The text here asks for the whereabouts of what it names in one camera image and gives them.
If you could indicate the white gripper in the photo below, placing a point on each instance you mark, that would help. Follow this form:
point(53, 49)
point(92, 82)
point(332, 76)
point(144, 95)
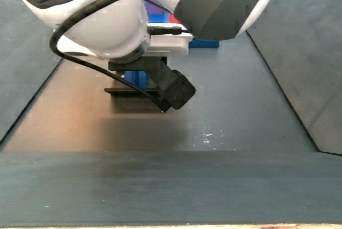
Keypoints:
point(168, 39)

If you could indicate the blue star prism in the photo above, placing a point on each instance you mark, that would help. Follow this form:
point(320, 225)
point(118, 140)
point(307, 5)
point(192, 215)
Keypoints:
point(137, 78)

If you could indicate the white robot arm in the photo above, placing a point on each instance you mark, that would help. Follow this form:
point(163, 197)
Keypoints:
point(113, 29)

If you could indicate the dark grey curved fixture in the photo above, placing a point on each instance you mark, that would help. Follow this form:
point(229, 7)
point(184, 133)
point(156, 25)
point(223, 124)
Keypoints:
point(121, 90)

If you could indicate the blue shape sorter base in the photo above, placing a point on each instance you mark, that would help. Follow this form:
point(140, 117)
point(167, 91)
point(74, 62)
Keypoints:
point(160, 15)

